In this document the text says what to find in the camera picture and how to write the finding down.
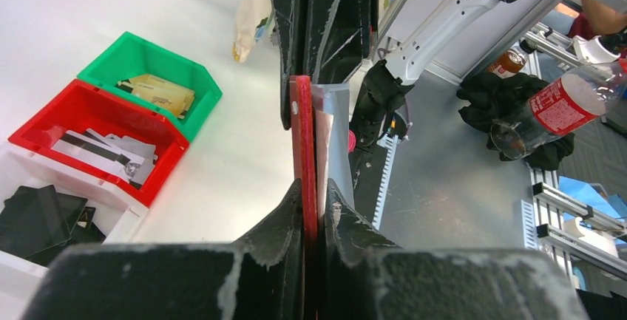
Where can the black cards in white bin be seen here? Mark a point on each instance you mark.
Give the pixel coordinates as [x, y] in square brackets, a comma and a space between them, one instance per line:
[38, 224]

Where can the orange drink bottle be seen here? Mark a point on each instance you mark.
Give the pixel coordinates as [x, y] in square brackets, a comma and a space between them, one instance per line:
[509, 63]

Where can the gold cards in green bin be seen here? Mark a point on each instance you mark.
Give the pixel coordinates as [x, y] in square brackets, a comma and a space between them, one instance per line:
[164, 94]

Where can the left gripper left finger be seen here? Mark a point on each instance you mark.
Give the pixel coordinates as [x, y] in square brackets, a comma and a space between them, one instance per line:
[258, 276]

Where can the white cable duct strip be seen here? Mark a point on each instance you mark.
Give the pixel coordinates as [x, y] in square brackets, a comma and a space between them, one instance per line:
[389, 144]

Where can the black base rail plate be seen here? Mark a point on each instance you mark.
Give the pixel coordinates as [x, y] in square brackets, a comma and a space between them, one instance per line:
[366, 171]

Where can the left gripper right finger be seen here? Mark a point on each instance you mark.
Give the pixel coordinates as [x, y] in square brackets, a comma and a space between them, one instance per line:
[370, 277]

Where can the black cloth bundle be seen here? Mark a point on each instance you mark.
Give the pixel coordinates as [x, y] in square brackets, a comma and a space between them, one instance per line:
[493, 98]

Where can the white cards in red bin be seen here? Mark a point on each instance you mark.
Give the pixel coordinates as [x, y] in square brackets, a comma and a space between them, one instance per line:
[125, 157]

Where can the cola bottle red label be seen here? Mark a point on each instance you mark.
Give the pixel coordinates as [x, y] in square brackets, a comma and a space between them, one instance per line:
[578, 96]

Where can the red leather card holder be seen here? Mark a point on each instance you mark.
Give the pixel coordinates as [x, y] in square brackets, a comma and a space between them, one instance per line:
[308, 151]

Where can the white plastic bin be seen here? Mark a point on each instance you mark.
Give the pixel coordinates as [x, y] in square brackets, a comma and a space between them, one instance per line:
[117, 215]

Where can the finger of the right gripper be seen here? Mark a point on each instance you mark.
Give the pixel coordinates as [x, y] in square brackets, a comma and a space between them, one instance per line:
[338, 38]
[289, 25]

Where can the red plastic bin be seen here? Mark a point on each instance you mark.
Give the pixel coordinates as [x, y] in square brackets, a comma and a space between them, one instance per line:
[80, 106]

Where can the green plastic bin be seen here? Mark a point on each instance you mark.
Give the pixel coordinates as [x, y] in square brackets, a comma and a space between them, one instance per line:
[131, 55]

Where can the yellow patterned cloth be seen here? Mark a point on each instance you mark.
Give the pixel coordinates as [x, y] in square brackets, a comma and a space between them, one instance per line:
[252, 21]

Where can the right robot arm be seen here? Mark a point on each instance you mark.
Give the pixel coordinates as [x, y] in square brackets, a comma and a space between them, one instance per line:
[390, 79]

